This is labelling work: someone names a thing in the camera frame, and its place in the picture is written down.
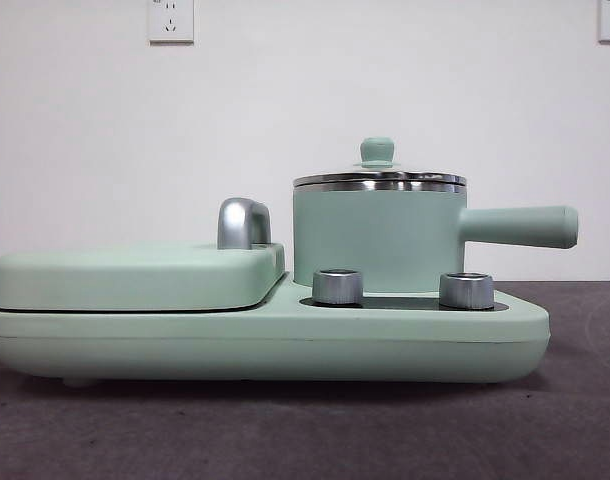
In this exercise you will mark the mint green hinged griddle cover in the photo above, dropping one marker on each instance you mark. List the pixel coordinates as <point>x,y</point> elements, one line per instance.
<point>135,275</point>

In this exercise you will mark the silver control knob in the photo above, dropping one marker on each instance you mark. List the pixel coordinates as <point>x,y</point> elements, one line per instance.
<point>337,286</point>
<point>466,289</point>

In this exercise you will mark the glass lid with green knob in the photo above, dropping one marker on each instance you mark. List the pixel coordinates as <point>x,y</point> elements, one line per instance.
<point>377,152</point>

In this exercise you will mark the mint green steamer pot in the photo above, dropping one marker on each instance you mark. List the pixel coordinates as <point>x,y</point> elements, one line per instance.
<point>375,235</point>

